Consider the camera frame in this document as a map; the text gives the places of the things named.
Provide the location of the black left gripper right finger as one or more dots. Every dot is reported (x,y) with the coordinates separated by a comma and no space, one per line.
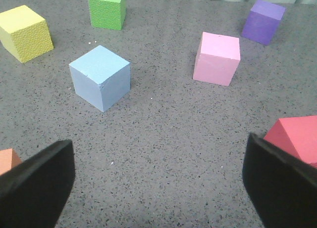
(282,188)

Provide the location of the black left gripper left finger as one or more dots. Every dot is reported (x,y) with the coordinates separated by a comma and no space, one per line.
(34,193)

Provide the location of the light blue chipped cube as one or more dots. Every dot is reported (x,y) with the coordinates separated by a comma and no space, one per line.
(101,77)

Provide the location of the orange foam cube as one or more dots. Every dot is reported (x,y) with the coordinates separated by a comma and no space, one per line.
(8,160)

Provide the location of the large red textured cube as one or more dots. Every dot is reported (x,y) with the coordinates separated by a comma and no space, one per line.
(296,136)

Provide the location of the pink foam cube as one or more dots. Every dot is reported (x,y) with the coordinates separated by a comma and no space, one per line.
(217,59)

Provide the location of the yellow foam cube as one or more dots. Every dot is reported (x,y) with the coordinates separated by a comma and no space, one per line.
(24,33)

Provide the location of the purple foam cube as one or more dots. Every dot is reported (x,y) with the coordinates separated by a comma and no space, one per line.
(263,21)

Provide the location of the green foam cube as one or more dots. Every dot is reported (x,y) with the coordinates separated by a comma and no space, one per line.
(108,14)

